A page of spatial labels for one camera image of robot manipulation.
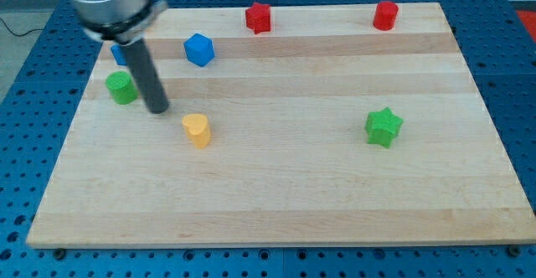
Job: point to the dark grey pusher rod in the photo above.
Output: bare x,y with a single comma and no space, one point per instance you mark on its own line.
139,62

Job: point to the yellow heart block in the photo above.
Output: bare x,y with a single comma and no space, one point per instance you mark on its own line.
197,129

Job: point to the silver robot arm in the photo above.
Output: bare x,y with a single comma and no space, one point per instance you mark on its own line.
125,22

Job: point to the blue block behind rod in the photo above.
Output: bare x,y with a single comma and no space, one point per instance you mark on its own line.
118,55

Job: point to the green cylinder block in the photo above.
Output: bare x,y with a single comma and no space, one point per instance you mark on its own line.
121,87

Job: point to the blue cube block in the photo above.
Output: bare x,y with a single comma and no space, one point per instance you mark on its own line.
199,49

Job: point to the red star block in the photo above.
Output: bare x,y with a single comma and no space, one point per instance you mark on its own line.
258,17

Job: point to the wooden board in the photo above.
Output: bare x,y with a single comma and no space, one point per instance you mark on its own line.
288,163

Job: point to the red cylinder block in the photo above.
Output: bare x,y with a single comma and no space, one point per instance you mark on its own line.
385,15

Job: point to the green star block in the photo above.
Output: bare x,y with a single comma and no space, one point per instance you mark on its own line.
383,127

